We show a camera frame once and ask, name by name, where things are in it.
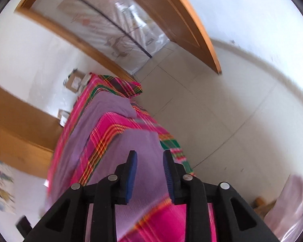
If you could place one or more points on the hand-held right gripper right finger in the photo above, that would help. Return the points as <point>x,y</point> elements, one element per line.
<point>169,179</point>

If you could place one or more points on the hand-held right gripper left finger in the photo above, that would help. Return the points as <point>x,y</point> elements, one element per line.
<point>131,179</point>

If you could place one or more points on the purple fleece garment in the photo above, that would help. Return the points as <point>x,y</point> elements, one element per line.
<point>146,146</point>

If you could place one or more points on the pink plaid blanket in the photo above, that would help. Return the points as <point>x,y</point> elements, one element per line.
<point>116,123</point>

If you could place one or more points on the white box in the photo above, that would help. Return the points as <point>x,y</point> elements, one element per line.
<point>64,117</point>

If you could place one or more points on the wooden wardrobe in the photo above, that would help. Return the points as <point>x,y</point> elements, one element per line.
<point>20,121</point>

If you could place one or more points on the cardboard box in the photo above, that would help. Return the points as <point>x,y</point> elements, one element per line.
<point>74,80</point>

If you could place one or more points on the pale pink plastic bag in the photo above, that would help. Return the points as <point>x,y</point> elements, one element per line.
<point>290,206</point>

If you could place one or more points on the wooden door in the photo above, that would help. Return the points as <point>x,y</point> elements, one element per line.
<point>181,17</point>

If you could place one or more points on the doorway plastic sheet curtain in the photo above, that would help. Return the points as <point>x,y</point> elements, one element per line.
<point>103,17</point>

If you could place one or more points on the cartoon children wall sticker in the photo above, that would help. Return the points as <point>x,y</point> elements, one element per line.
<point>0,186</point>

